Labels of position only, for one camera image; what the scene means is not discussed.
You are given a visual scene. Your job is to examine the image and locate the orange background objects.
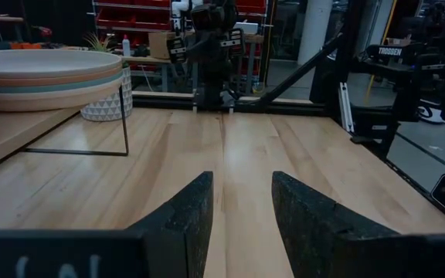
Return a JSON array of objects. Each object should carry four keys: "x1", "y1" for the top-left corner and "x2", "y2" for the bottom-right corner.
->
[{"x1": 9, "y1": 42, "x2": 42, "y2": 50}]

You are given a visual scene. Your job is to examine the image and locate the white round pillar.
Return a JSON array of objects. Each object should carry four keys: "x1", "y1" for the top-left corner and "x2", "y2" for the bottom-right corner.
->
[{"x1": 297, "y1": 0, "x2": 334, "y2": 66}]

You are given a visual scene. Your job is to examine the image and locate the yellow cable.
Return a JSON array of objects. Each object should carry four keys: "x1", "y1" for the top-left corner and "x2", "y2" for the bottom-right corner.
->
[{"x1": 362, "y1": 0, "x2": 398, "y2": 106}]

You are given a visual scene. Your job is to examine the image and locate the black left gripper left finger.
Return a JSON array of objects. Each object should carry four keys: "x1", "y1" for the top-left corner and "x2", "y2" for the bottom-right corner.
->
[{"x1": 126, "y1": 171, "x2": 214, "y2": 278}]

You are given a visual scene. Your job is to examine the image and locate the white bottle with red cap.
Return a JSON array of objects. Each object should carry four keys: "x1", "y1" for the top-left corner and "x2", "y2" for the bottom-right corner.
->
[{"x1": 121, "y1": 34, "x2": 132, "y2": 58}]

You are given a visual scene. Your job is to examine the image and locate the small white box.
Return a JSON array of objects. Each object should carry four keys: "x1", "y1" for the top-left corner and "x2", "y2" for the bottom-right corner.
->
[{"x1": 236, "y1": 21, "x2": 260, "y2": 36}]

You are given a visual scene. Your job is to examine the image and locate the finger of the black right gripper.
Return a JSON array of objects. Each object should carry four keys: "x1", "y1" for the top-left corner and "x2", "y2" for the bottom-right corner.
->
[
  {"x1": 166, "y1": 36, "x2": 188, "y2": 65},
  {"x1": 227, "y1": 28, "x2": 246, "y2": 59}
]

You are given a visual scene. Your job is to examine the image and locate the terracotta plate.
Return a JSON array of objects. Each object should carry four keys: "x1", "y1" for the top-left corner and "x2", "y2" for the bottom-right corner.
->
[{"x1": 0, "y1": 65, "x2": 124, "y2": 88}]

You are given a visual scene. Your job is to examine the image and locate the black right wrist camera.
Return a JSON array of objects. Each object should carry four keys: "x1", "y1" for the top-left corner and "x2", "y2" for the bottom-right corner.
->
[{"x1": 190, "y1": 2, "x2": 226, "y2": 29}]

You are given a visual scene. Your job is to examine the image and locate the beige grey plate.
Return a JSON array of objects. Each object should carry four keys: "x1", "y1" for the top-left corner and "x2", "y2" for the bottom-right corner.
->
[{"x1": 0, "y1": 49, "x2": 124, "y2": 80}]

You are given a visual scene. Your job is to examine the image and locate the wooden shelf with black frame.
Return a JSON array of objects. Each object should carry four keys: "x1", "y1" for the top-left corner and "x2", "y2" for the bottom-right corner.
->
[{"x1": 0, "y1": 83, "x2": 130, "y2": 178}]

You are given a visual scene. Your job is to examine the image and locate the silver aluminium bracket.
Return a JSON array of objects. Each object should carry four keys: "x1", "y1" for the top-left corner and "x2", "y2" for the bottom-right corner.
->
[{"x1": 338, "y1": 81, "x2": 355, "y2": 134}]

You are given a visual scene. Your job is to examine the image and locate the succulent in white patterned pot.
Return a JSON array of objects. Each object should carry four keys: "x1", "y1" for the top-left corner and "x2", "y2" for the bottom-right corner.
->
[{"x1": 80, "y1": 32, "x2": 134, "y2": 123}]

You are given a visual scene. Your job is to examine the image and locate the cream plate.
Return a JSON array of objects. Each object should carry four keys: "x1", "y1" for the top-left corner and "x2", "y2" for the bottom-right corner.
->
[{"x1": 0, "y1": 78, "x2": 125, "y2": 114}]

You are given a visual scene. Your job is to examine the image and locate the rack with red bins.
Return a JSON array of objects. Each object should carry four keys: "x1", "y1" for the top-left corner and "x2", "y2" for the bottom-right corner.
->
[{"x1": 92, "y1": 0, "x2": 268, "y2": 74}]

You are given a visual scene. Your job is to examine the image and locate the cardboard box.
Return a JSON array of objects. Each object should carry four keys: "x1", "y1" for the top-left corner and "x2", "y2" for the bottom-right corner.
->
[{"x1": 148, "y1": 31, "x2": 178, "y2": 60}]

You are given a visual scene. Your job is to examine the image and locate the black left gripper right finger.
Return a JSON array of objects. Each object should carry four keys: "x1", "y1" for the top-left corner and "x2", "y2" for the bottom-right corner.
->
[{"x1": 271, "y1": 171, "x2": 426, "y2": 278}]

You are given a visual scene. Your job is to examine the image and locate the white and black bag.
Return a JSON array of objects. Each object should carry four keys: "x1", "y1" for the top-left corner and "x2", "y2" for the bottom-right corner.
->
[{"x1": 416, "y1": 76, "x2": 445, "y2": 125}]

